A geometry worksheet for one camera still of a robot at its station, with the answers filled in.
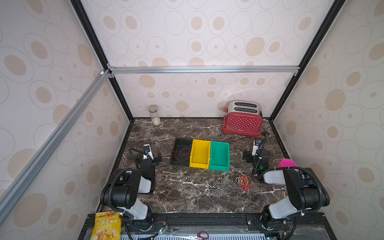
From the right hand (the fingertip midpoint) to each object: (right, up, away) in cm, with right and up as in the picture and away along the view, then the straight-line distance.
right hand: (259, 150), depth 94 cm
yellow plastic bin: (-37, -2, +4) cm, 37 cm away
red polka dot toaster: (-9, +21, +4) cm, 23 cm away
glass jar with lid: (-71, +27, +12) cm, 77 cm away
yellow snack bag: (-82, -33, -24) cm, 91 cm away
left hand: (-66, +2, -5) cm, 66 cm away
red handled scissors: (-39, -38, -24) cm, 60 cm away
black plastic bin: (-50, -2, +6) cm, 51 cm away
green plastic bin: (-25, -5, +2) cm, 26 cm away
